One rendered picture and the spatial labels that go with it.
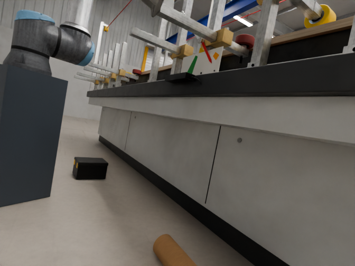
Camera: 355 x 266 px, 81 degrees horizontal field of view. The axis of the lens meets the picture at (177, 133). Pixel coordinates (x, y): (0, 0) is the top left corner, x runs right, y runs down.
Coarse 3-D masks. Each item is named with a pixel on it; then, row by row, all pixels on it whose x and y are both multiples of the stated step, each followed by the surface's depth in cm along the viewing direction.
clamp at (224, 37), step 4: (224, 28) 76; (220, 32) 77; (224, 32) 76; (228, 32) 77; (232, 32) 78; (220, 36) 77; (224, 36) 76; (228, 36) 77; (232, 36) 78; (204, 40) 85; (216, 40) 78; (220, 40) 76; (224, 40) 76; (228, 40) 77; (208, 44) 82; (212, 44) 80; (216, 44) 80; (220, 44) 79; (224, 44) 78; (228, 44) 78
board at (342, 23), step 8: (352, 16) 61; (328, 24) 66; (336, 24) 64; (344, 24) 62; (296, 32) 74; (304, 32) 72; (312, 32) 70; (320, 32) 68; (328, 32) 67; (272, 40) 82; (280, 40) 79; (288, 40) 77; (296, 40) 76; (224, 56) 106; (144, 72) 188
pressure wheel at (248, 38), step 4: (236, 36) 88; (240, 36) 86; (244, 36) 85; (248, 36) 85; (252, 36) 85; (236, 40) 88; (240, 40) 86; (244, 40) 85; (248, 40) 85; (252, 40) 86; (240, 44) 88; (244, 44) 88; (248, 44) 86; (252, 44) 86; (248, 48) 90; (240, 56) 89; (240, 60) 89
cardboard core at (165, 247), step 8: (160, 240) 74; (168, 240) 73; (160, 248) 72; (168, 248) 70; (176, 248) 70; (160, 256) 70; (168, 256) 67; (176, 256) 66; (184, 256) 66; (168, 264) 66; (176, 264) 64; (184, 264) 63; (192, 264) 63
